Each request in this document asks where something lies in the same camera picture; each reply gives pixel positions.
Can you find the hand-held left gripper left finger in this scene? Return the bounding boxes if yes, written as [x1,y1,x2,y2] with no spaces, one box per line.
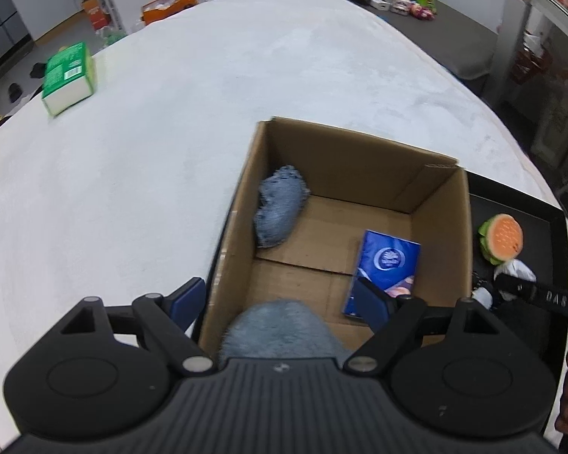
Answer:
[57,277,216,379]

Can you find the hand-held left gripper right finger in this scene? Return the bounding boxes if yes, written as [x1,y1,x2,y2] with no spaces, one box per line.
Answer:
[343,278,502,379]

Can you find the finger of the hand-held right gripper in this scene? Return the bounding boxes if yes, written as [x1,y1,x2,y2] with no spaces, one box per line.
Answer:
[493,272,538,301]

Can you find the small white grey plush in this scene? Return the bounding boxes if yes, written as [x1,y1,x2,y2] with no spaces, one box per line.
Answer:
[493,259,537,301]

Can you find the blue tissue pack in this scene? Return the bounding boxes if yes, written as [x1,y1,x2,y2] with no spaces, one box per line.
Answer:
[342,229,422,325]

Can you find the toy cantaloupe half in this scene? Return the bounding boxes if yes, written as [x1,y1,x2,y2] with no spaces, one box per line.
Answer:
[477,213,524,266]

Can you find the black tray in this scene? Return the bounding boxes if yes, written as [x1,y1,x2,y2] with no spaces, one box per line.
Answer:
[203,170,568,374]

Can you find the grey pink paw plush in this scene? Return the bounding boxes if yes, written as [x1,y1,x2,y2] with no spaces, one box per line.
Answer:
[218,299,353,370]

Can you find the denim plush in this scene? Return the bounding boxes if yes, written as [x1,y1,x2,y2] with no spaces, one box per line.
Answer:
[253,165,311,249]

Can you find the brown cardboard box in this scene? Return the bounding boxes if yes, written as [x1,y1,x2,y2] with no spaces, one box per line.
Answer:
[196,116,474,365]

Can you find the red basket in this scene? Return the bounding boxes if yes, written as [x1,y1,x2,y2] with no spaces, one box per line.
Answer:
[509,33,554,86]

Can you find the black top desk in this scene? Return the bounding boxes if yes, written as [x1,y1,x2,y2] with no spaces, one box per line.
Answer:
[490,0,568,119]

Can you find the green tissue box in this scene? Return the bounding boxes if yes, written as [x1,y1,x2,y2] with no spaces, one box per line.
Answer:
[41,41,98,117]

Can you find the grey bench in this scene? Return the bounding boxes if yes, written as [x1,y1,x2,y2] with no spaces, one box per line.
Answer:
[374,0,498,81]

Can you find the orange paper bag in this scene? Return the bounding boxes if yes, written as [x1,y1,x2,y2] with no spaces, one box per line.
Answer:
[141,0,211,26]

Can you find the orange carton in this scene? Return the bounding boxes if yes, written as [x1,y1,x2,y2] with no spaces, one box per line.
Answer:
[81,0,111,31]

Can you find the kitchen cabinets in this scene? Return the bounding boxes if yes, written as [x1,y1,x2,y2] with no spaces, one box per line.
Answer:
[0,0,100,58]

